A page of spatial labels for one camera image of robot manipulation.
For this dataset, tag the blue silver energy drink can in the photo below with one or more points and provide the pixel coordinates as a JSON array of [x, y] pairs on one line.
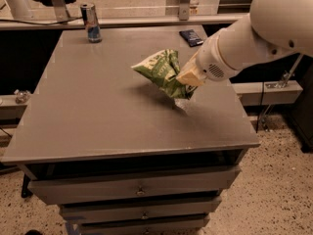
[[89, 16]]

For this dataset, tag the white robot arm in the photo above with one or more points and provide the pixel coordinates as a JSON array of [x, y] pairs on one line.
[[272, 30]]

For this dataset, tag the green jalapeno chip bag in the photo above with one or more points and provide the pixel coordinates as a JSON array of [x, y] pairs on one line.
[[161, 68]]

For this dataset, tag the top grey drawer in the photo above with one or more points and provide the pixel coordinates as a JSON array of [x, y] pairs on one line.
[[134, 185]]

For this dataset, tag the grey metal window rail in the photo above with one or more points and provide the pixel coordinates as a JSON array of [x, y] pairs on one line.
[[78, 23]]

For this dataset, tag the grey drawer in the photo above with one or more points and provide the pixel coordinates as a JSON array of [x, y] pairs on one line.
[[141, 210], [134, 185], [145, 227]]

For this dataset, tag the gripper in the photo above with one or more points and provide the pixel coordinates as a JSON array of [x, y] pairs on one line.
[[208, 61]]

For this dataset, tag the small crumpled clear object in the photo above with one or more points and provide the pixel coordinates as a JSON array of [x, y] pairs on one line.
[[22, 96]]

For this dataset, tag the middle grey drawer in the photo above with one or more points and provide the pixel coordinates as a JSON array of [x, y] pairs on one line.
[[141, 210]]

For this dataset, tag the bottom grey drawer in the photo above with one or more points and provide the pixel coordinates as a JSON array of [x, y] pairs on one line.
[[145, 227]]

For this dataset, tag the dark blue rxbar wrapper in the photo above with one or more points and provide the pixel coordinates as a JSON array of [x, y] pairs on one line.
[[191, 37]]

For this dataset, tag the metal bracket post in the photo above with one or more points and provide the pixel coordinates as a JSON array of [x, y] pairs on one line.
[[184, 10]]

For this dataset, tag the white pipe top left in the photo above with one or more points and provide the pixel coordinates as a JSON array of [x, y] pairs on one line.
[[20, 9]]

